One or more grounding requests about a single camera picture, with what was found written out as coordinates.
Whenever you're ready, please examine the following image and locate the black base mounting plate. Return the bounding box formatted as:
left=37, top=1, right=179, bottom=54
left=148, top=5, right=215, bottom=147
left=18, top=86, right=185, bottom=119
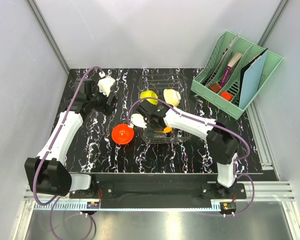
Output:
left=38, top=171, right=247, bottom=210

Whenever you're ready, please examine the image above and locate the black clipboard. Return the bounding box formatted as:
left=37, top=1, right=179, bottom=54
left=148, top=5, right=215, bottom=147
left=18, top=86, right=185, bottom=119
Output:
left=237, top=47, right=269, bottom=101

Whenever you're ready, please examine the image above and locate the orange red box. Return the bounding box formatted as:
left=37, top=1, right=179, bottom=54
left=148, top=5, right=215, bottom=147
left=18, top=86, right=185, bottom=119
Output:
left=220, top=91, right=234, bottom=102

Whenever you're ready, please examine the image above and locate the wire dish rack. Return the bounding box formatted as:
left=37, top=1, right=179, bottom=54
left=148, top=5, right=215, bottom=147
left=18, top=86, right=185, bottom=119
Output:
left=136, top=73, right=191, bottom=144

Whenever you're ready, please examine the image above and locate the green file organizer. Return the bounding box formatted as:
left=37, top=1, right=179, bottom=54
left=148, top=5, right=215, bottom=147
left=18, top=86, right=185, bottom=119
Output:
left=191, top=31, right=283, bottom=120

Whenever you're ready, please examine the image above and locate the light blue folder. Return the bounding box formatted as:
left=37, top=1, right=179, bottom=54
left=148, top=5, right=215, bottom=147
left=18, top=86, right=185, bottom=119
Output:
left=238, top=49, right=269, bottom=108

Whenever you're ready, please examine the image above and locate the lime green bowl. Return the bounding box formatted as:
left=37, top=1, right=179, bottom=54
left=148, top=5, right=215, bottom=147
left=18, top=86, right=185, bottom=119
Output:
left=139, top=90, right=159, bottom=106

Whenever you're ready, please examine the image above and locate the purple book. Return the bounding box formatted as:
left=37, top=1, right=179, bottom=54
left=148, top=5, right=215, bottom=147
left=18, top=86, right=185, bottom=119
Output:
left=219, top=52, right=243, bottom=87

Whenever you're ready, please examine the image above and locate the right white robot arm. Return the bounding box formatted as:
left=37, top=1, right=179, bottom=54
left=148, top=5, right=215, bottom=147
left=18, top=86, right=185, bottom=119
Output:
left=129, top=100, right=239, bottom=199

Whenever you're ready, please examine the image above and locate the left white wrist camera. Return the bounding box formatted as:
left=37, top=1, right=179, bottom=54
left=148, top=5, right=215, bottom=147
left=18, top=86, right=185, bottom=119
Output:
left=97, top=72, right=116, bottom=97

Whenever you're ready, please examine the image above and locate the red brown box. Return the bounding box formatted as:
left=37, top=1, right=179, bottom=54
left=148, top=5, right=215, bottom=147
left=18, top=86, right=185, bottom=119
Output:
left=209, top=83, right=223, bottom=94

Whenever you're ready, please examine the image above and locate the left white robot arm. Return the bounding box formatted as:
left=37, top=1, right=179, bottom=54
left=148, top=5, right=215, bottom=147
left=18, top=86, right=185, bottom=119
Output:
left=24, top=76, right=118, bottom=198

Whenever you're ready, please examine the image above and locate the orange bowl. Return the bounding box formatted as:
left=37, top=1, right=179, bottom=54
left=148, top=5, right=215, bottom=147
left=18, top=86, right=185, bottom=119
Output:
left=111, top=123, right=135, bottom=145

